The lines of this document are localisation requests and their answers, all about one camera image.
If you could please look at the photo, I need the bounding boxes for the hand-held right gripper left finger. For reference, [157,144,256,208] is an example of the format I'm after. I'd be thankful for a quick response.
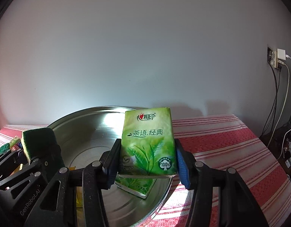
[26,139,122,227]

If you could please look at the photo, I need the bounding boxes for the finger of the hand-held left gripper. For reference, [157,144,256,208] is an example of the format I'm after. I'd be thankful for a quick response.
[0,132,65,191]
[0,149,26,180]

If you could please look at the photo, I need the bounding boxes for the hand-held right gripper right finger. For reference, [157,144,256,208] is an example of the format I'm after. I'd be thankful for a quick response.
[175,139,270,227]

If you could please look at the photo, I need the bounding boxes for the round metal cookie tin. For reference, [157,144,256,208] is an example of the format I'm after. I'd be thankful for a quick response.
[47,106,174,223]

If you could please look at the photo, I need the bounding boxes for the green leaf print tissue pack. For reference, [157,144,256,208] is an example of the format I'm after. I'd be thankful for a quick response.
[114,174,157,199]
[118,107,178,177]

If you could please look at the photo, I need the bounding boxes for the yellow green small packet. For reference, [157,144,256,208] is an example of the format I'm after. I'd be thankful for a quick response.
[9,136,22,147]

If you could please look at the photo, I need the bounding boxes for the yellow wrapper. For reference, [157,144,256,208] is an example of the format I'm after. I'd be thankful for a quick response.
[69,167,84,210]

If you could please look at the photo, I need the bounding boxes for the red white striped tablecloth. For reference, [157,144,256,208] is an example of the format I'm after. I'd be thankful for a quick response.
[0,113,291,227]

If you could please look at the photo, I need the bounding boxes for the white power adapter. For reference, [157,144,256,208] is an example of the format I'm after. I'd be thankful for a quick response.
[277,48,288,61]

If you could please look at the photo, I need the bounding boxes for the black power cable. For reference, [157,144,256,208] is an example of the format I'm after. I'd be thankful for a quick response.
[266,67,282,148]
[260,64,278,138]

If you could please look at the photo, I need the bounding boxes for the white charging cable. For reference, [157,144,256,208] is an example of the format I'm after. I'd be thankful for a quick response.
[277,55,291,159]

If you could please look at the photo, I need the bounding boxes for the wall socket with chargers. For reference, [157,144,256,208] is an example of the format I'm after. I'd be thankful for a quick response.
[273,52,282,69]

